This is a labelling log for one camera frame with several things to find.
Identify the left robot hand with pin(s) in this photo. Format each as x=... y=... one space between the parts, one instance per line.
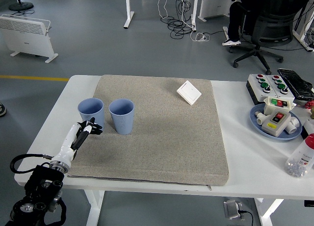
x=67 y=143

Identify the blue ribbed cup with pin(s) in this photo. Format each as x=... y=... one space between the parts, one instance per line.
x=122 y=124
x=90 y=106

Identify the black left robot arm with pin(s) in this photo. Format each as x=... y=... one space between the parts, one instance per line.
x=43 y=186

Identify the white push-button control box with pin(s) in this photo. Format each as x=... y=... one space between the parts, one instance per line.
x=287 y=94
x=257 y=90

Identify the white table leg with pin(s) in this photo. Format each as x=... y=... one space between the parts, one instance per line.
x=266 y=213
x=94 y=206

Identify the person's shoe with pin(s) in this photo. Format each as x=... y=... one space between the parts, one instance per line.
x=2 y=109

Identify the grey-brown mat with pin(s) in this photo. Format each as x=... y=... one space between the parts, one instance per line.
x=159 y=137

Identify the white panel heater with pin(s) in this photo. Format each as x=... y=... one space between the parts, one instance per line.
x=24 y=39
x=216 y=5

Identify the white desk leg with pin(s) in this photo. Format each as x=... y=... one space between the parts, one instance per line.
x=194 y=12
x=128 y=15

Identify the black fan stand base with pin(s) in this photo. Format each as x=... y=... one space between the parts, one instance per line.
x=20 y=6

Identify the silver foot pedal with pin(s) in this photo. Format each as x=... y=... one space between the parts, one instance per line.
x=231 y=208

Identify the blue plate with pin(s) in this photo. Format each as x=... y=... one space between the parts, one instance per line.
x=255 y=124

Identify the white pipe fitting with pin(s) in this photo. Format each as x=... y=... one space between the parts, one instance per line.
x=260 y=118
x=293 y=126

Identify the seated person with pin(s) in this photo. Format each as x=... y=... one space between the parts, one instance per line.
x=235 y=17

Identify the clear bottle with red cap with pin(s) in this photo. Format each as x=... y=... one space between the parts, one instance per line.
x=300 y=159

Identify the black office chair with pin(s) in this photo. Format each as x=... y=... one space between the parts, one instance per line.
x=272 y=30

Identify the black plastic-wrapped flat object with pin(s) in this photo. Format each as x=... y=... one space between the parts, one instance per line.
x=295 y=83

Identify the small white box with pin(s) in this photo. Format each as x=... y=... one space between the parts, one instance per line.
x=309 y=126

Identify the small red object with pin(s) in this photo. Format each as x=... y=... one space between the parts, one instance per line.
x=310 y=104

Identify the small brown object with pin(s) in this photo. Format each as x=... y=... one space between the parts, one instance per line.
x=312 y=112

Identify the black under-table box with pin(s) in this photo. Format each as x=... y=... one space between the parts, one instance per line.
x=309 y=203

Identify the white wall switch panel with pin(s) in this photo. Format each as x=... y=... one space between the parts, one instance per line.
x=189 y=92

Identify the white switch box, red-green buttons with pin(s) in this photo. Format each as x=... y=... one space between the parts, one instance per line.
x=268 y=108

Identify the beige switch box, yellow label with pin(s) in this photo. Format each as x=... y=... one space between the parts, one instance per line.
x=276 y=128

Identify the white desk frame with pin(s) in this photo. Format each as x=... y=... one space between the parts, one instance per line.
x=299 y=34

